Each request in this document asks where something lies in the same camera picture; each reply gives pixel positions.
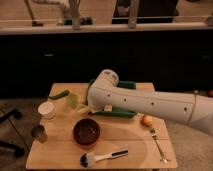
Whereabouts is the small tan wooden block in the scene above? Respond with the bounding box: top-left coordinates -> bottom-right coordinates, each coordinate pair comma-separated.
104,105 -> 112,112

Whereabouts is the dark red bowl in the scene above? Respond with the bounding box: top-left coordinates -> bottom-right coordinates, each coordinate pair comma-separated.
73,118 -> 100,146

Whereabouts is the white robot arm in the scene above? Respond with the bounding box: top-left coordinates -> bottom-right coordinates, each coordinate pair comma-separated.
87,69 -> 213,136

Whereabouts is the green pepper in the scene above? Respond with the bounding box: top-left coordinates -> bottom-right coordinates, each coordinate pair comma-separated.
47,90 -> 70,100

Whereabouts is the white dish brush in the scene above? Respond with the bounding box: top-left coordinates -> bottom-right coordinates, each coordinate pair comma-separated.
80,150 -> 128,168

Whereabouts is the metal cup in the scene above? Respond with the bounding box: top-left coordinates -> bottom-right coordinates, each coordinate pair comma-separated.
31,125 -> 47,143

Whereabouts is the silver fork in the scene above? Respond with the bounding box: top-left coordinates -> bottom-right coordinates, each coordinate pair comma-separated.
150,128 -> 168,163

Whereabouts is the black chair base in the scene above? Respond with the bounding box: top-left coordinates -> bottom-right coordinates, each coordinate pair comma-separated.
0,108 -> 26,158

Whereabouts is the orange round fruit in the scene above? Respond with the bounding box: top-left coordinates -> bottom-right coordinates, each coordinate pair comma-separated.
141,115 -> 153,127

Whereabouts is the green plastic tray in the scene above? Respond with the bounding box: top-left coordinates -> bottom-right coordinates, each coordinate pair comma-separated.
83,79 -> 139,118

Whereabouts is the white paper cup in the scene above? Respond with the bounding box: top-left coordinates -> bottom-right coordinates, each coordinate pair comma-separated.
38,101 -> 55,119

